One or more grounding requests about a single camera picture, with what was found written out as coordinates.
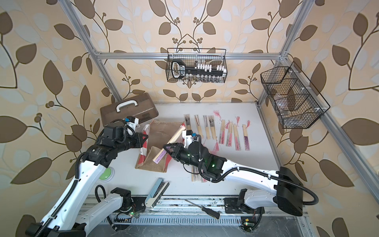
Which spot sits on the grey stapler tool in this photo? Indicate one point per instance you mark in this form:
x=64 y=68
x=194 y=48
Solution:
x=156 y=193

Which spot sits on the brown toolbox with white handle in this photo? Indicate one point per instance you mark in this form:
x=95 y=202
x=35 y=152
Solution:
x=139 y=106

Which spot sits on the folding fan black print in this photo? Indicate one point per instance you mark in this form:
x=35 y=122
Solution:
x=187 y=121

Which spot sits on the right black wire basket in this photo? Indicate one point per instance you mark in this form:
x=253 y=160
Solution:
x=295 y=100

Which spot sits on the black handled screwdriver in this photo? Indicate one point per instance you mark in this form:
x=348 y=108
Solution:
x=206 y=210

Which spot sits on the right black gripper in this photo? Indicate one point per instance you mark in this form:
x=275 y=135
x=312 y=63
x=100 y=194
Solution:
x=177 y=152

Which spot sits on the eleventh folding fan purple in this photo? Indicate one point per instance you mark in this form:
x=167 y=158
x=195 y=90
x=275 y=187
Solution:
x=162 y=153

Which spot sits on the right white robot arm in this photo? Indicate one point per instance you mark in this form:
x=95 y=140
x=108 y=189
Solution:
x=279 y=188

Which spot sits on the black socket set holder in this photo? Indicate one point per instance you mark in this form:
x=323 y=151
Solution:
x=180 y=70

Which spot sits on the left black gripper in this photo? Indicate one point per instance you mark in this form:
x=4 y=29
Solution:
x=138 y=140

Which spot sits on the black wire basket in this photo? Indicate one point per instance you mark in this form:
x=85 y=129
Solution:
x=213 y=56
x=295 y=100

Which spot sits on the folding fan pink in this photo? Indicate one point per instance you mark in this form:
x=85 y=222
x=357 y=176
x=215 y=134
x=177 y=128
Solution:
x=236 y=134
x=222 y=127

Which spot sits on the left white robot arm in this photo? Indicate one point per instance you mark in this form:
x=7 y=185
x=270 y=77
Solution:
x=64 y=219

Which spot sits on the folding fan plain wood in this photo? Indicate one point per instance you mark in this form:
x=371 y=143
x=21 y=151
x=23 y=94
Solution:
x=198 y=125

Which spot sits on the green round button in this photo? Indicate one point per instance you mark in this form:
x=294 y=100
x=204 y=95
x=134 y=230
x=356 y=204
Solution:
x=107 y=175

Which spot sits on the back black wire basket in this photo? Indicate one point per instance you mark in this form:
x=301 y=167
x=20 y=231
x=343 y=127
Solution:
x=213 y=56

